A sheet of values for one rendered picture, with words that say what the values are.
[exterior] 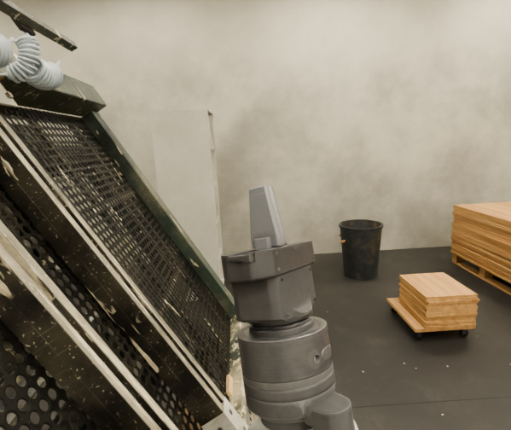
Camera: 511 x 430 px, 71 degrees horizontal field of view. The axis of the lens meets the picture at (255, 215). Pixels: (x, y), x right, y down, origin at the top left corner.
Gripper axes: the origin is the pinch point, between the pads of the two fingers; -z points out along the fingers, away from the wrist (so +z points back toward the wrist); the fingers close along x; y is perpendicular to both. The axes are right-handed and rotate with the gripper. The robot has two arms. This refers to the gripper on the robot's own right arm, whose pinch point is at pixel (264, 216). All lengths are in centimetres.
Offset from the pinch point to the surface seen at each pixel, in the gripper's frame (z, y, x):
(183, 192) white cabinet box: -56, 232, -250
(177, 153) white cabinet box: -96, 226, -241
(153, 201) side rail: -20, 99, -80
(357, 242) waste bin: 24, 100, -389
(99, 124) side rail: -54, 107, -64
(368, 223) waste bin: 4, 94, -433
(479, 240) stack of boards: 41, -22, -457
